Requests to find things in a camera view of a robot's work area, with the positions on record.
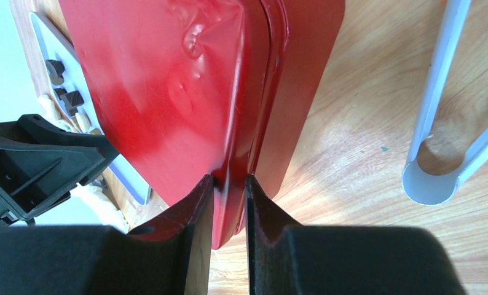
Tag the metal tweezers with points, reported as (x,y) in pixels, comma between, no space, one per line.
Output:
(450,140)

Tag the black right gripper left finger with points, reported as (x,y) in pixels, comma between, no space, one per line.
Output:
(169,254)

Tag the lavender plastic tray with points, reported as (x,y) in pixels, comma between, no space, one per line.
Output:
(53,45)

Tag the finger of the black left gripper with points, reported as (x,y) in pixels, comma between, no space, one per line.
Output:
(40,164)

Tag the brown chocolate at tray top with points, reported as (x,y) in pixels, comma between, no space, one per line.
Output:
(59,92)

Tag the dark pyramid chocolate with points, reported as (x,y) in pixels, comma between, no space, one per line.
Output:
(72,100)

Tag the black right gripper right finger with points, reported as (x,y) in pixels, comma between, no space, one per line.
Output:
(286,257)

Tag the dark chocolate at tray top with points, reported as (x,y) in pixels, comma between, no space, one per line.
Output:
(55,71)

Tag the red box lid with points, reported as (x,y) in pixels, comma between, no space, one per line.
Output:
(188,88)

